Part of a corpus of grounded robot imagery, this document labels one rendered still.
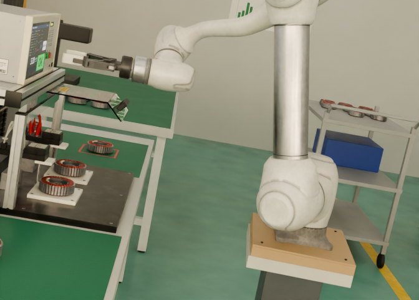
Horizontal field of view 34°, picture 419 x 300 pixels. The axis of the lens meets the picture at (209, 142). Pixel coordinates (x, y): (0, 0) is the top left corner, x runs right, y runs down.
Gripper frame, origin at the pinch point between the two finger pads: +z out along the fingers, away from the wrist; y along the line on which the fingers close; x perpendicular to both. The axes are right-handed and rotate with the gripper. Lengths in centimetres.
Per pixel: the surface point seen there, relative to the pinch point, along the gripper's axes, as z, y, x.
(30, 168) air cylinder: 7.9, 3.8, -41.6
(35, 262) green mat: -5, -69, -42
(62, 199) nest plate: -6.2, -24.6, -40.5
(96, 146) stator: -12, 55, -44
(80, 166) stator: -8.9, 4.1, -38.0
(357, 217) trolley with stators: -198, 214, -108
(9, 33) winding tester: 16.9, -22.1, 6.8
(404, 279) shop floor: -214, 153, -124
